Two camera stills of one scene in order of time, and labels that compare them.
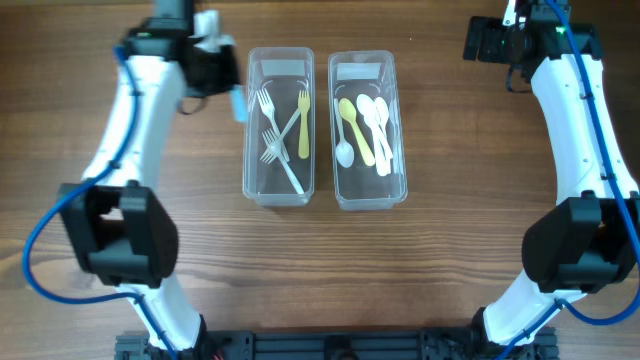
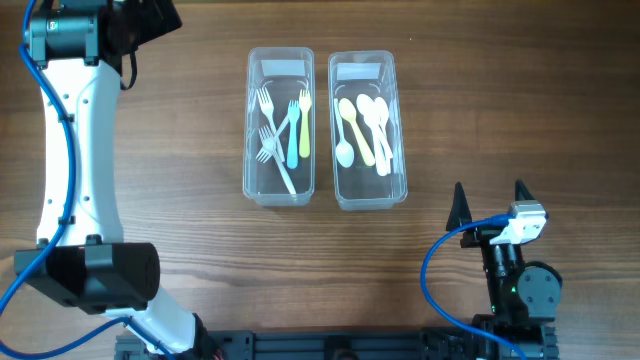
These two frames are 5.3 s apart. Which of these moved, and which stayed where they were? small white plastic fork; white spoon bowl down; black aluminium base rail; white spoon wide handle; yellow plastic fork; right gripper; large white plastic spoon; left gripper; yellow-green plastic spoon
Moved: small white plastic fork; white spoon wide handle; left gripper; right gripper
Stayed: black aluminium base rail; yellow-green plastic spoon; large white plastic spoon; yellow plastic fork; white spoon bowl down
